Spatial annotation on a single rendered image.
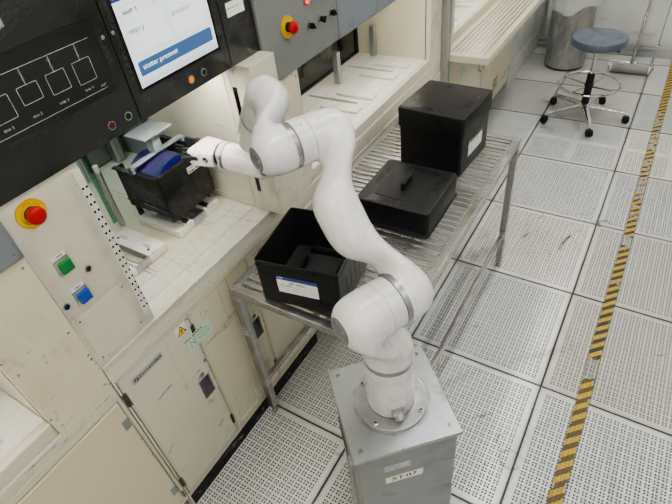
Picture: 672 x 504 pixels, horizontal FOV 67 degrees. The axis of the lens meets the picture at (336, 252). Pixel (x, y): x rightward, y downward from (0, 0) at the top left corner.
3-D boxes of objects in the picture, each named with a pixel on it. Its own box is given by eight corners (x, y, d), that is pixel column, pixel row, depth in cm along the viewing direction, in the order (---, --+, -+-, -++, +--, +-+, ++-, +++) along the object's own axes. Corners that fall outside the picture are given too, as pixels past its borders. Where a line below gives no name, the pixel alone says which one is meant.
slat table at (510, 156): (395, 475, 193) (388, 353, 143) (270, 410, 220) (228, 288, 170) (501, 264, 272) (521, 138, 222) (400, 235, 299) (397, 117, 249)
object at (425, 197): (428, 239, 178) (428, 210, 169) (354, 219, 191) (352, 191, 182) (457, 194, 196) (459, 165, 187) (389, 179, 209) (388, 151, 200)
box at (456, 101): (460, 177, 204) (464, 120, 188) (398, 161, 218) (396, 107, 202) (487, 144, 221) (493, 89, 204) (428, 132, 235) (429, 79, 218)
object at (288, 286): (263, 298, 164) (251, 259, 153) (298, 244, 183) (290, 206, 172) (342, 316, 155) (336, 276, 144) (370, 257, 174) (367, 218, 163)
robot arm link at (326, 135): (367, 340, 112) (423, 306, 118) (391, 342, 101) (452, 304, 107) (266, 136, 110) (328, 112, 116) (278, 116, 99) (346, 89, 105)
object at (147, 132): (174, 235, 172) (141, 153, 151) (134, 220, 181) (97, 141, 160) (221, 196, 187) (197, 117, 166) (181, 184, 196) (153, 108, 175)
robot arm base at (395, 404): (439, 421, 126) (441, 377, 114) (366, 442, 124) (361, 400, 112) (412, 361, 140) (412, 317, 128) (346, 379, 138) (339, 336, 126)
